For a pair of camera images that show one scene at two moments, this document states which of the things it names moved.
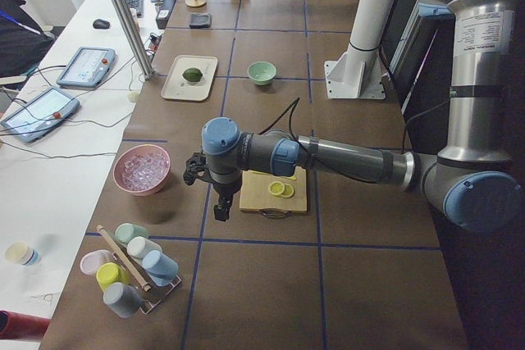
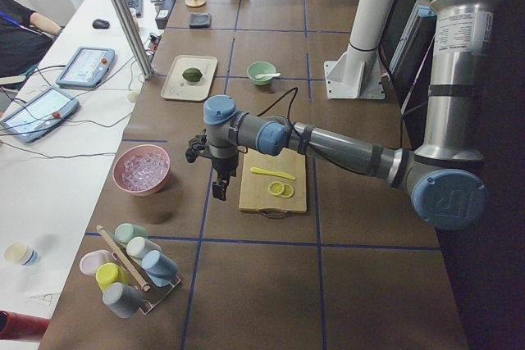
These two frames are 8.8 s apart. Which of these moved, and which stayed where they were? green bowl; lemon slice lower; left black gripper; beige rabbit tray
Moved: left black gripper
Stayed: green bowl; lemon slice lower; beige rabbit tray
